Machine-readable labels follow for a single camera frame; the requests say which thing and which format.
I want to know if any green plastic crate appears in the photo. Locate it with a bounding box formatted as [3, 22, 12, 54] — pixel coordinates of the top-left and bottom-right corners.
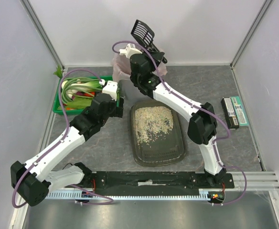
[53, 76, 120, 115]

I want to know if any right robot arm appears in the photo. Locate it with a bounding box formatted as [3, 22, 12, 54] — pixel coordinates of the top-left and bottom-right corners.
[125, 44, 226, 186]

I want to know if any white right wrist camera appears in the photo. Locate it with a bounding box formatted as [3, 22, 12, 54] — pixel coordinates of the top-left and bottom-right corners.
[119, 43, 142, 59]

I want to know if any green leafy vegetable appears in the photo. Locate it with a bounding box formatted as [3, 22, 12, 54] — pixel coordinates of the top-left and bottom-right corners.
[53, 66, 63, 79]

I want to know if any black cardboard box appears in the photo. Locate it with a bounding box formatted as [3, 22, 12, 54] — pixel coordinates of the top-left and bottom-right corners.
[221, 98, 240, 129]

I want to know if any pile of pellet cat litter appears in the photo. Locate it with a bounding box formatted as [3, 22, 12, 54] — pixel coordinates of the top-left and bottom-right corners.
[135, 106, 173, 145]

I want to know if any white slotted cable duct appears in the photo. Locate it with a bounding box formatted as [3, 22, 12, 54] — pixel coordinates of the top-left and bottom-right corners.
[43, 188, 226, 200]

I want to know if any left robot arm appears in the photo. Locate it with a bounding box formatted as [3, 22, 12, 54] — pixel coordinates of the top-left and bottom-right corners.
[11, 93, 124, 207]

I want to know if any grey trash bin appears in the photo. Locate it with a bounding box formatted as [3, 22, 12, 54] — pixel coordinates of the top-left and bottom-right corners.
[118, 79, 136, 103]

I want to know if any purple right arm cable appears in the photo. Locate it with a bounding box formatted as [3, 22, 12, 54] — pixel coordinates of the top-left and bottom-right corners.
[112, 41, 248, 207]

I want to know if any black slotted litter scoop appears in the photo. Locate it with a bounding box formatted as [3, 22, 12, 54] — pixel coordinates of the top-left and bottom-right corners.
[130, 20, 156, 49]

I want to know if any teal cardboard box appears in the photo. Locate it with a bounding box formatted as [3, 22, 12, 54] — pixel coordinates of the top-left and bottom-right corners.
[230, 96, 249, 126]

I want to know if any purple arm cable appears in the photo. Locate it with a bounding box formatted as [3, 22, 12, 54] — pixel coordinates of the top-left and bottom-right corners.
[112, 41, 248, 207]
[11, 68, 115, 209]

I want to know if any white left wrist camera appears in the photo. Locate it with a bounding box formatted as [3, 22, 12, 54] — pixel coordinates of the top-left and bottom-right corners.
[99, 79, 118, 101]

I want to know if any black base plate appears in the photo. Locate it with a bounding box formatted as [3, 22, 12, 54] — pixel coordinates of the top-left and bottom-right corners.
[79, 171, 235, 192]

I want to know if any pink plastic bin liner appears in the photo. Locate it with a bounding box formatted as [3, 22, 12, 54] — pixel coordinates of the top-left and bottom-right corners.
[112, 51, 158, 82]

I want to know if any bundle of green onions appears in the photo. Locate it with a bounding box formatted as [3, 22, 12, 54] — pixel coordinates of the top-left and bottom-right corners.
[61, 77, 102, 109]

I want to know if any dark translucent litter box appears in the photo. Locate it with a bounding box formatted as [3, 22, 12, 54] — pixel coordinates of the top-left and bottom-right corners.
[130, 100, 186, 167]

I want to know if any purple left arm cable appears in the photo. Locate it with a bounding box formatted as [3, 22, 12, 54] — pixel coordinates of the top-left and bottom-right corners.
[11, 68, 115, 209]

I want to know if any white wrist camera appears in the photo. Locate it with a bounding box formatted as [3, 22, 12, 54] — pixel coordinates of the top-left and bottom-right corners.
[119, 43, 142, 59]
[99, 79, 118, 101]

